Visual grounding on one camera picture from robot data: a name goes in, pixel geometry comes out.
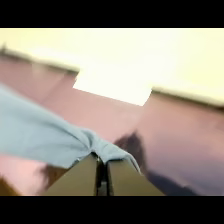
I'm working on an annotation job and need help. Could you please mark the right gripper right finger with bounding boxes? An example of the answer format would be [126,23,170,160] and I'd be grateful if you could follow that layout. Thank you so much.
[106,158,165,197]

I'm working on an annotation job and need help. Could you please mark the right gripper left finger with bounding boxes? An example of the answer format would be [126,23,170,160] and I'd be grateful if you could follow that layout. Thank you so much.
[42,152,100,197]

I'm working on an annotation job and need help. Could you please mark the blue garment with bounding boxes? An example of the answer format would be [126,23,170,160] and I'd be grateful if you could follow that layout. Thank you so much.
[0,83,143,175]

